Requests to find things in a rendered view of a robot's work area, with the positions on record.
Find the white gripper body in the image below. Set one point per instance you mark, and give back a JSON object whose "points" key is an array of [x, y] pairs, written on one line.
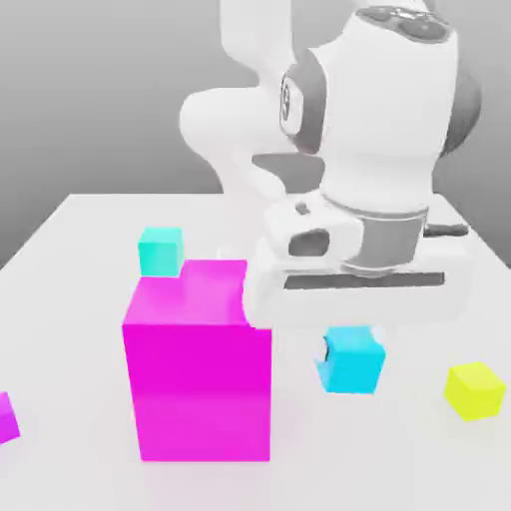
{"points": [[359, 299]]}

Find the small cyan cube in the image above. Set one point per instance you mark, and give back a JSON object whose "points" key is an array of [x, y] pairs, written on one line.
{"points": [[353, 365]]}

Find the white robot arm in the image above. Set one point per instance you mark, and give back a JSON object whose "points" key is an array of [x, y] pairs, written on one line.
{"points": [[383, 119]]}

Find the small yellow cube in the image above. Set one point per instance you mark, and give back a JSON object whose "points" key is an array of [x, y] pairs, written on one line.
{"points": [[474, 391]]}

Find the small turquoise cube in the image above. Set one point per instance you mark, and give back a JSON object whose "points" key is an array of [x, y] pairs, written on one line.
{"points": [[159, 251]]}

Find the small magenta cube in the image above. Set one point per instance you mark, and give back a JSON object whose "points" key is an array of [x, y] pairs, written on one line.
{"points": [[7, 419]]}

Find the large magenta box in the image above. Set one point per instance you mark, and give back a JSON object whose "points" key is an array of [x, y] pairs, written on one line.
{"points": [[199, 383]]}

